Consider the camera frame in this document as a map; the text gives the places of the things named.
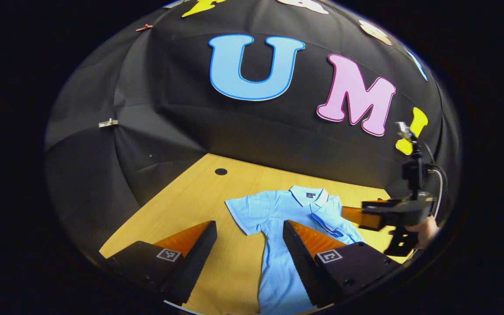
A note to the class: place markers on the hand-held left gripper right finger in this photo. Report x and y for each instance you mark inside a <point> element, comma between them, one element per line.
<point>300,262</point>

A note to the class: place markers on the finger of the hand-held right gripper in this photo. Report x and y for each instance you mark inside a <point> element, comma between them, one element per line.
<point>374,214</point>

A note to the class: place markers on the silver backdrop clip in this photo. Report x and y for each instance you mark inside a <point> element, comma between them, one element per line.
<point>108,123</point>

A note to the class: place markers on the red backdrop clip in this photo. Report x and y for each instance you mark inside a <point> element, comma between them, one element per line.
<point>144,27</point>

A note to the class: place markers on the light blue T-shirt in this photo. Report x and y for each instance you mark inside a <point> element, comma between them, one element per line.
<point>274,218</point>

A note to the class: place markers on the black table grommet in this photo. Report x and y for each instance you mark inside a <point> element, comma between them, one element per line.
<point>221,171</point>

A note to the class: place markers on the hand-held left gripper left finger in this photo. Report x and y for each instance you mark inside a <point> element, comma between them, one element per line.
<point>197,262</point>

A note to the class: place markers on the black backdrop cloth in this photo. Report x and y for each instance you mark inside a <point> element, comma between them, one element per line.
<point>234,127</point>

